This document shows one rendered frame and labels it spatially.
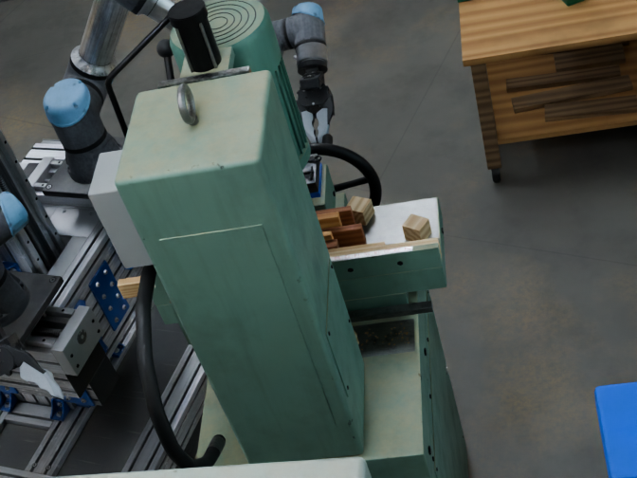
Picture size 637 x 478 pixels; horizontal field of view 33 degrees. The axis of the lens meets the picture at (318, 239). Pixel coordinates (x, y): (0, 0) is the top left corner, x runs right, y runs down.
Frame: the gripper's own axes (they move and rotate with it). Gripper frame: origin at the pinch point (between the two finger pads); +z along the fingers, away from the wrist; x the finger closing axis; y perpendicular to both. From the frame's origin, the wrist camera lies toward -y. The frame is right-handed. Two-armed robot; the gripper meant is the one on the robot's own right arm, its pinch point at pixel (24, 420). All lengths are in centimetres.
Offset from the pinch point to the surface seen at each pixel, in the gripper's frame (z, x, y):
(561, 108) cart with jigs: 7, -145, 168
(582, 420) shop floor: 78, -99, 97
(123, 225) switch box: -22.8, -33.1, -17.3
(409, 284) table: 14, -71, 33
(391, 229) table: 3, -72, 42
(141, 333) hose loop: -6.8, -28.2, -17.5
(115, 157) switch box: -33, -36, -15
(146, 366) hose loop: -2.1, -26.9, -19.4
